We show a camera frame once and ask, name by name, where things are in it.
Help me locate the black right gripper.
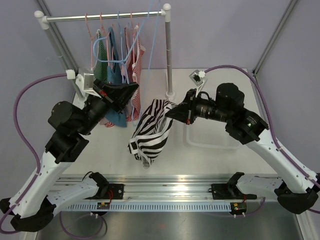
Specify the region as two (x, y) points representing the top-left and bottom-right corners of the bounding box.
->
(166, 88), (232, 125)

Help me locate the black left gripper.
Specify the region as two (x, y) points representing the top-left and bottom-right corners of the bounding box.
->
(76, 78), (139, 136)

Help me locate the red white striped tank top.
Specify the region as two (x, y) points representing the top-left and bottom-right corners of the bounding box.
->
(126, 36), (146, 122)

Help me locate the black white striped tank top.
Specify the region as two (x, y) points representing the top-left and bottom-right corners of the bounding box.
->
(127, 99), (177, 169)

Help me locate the blue hanger end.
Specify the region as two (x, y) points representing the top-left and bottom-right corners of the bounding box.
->
(91, 0), (163, 85)

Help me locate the pink hanger with red top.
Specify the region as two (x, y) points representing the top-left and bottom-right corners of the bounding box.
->
(130, 11), (140, 36)

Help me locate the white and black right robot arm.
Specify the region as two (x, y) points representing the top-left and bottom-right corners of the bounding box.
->
(165, 83), (320, 214)

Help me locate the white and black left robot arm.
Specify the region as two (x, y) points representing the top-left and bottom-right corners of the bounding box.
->
(0, 79), (139, 233)

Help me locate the blue tank top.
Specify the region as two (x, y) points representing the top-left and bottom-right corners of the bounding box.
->
(105, 26), (127, 128)

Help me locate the pink tank top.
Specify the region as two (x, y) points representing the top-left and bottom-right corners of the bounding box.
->
(101, 26), (134, 128)

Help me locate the green white striped tank top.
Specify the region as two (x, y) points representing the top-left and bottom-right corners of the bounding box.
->
(93, 39), (108, 83)

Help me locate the white plastic mesh basket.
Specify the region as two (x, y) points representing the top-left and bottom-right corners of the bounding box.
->
(184, 117), (241, 150)

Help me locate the silver and white clothes rack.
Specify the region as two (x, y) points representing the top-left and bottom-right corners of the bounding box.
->
(34, 3), (176, 101)

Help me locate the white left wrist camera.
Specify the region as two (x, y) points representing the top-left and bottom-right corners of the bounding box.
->
(65, 68), (99, 99)

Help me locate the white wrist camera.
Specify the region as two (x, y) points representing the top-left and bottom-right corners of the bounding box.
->
(189, 69), (208, 97)
(65, 68), (99, 99)

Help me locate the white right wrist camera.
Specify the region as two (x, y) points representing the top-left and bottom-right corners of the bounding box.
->
(189, 69), (208, 97)

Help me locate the aluminium mounting rail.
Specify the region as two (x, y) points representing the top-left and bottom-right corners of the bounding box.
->
(54, 173), (281, 202)

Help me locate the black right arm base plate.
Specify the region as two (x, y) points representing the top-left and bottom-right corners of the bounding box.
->
(208, 183), (244, 200)

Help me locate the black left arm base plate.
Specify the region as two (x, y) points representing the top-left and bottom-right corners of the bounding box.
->
(99, 183), (125, 200)

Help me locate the white slotted cable duct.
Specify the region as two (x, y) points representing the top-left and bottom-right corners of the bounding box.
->
(65, 202), (231, 212)

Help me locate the aluminium frame post left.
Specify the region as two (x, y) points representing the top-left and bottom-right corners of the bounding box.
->
(34, 0), (83, 98)

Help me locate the aluminium frame post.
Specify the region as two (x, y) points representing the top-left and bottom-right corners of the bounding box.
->
(252, 0), (300, 77)
(34, 0), (83, 98)

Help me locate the aluminium frame post right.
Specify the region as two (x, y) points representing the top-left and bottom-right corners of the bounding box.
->
(252, 0), (300, 77)

